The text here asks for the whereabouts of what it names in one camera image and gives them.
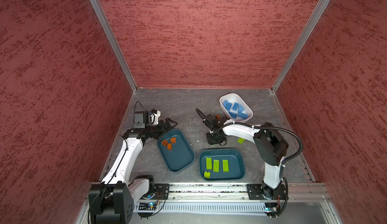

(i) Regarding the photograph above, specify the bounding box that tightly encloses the blue slope brick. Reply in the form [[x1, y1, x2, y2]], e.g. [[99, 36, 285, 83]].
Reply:
[[238, 104, 246, 113]]

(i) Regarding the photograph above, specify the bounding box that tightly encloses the green long brick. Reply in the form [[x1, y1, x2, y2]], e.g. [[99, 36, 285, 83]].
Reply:
[[213, 160, 220, 173], [206, 158, 213, 170], [222, 160, 229, 172], [237, 138, 246, 144]]

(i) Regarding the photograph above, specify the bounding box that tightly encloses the green long brick top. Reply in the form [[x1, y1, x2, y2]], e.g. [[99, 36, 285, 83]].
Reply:
[[222, 160, 229, 172]]

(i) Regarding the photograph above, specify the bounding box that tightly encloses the green small brick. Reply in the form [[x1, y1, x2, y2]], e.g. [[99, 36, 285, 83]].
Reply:
[[204, 171, 211, 178]]

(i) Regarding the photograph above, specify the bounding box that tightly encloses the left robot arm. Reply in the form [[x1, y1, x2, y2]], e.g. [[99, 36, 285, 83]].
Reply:
[[87, 118, 178, 224]]

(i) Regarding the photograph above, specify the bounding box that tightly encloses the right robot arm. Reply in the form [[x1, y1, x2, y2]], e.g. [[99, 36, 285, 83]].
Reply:
[[203, 115, 303, 199]]

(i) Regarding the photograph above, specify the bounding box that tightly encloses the white plastic bin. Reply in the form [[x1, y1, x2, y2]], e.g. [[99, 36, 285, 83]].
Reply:
[[219, 93, 254, 123]]

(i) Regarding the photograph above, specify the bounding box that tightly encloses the left teal bin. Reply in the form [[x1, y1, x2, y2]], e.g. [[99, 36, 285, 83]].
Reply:
[[157, 129, 195, 173]]

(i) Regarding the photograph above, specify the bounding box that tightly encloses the teal bin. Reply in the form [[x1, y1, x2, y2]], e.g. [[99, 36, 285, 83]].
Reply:
[[157, 129, 195, 173], [199, 148, 246, 181]]

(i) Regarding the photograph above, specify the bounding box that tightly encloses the right teal bin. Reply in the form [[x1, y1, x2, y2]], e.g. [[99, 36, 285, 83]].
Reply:
[[199, 148, 246, 181]]

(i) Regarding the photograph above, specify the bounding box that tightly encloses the left controller board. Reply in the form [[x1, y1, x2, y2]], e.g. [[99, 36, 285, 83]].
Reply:
[[138, 202, 158, 212]]

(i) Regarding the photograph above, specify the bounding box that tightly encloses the controller board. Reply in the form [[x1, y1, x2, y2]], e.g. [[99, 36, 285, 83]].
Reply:
[[264, 202, 281, 213], [138, 202, 158, 212]]

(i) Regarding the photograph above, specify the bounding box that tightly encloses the right controller board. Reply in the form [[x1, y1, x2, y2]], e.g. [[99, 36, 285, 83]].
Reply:
[[264, 202, 281, 213]]

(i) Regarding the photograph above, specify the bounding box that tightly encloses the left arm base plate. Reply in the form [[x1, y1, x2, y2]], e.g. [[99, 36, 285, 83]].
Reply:
[[139, 183, 170, 201]]

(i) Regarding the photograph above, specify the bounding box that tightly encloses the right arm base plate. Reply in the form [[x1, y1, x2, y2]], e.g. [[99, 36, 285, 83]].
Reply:
[[247, 184, 287, 200]]

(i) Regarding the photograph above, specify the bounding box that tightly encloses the aluminium front rail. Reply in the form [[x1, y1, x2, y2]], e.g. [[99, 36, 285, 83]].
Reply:
[[86, 181, 332, 202]]

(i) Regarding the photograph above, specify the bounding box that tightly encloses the left aluminium corner post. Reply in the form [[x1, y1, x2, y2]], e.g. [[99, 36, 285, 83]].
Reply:
[[89, 0, 138, 93]]

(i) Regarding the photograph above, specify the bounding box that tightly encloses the aluminium corner post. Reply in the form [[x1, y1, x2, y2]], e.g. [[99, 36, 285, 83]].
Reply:
[[271, 0, 331, 95], [89, 0, 138, 93]]

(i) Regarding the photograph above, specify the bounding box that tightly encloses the right aluminium corner post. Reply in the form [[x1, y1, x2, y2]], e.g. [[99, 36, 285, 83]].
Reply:
[[271, 0, 331, 95]]

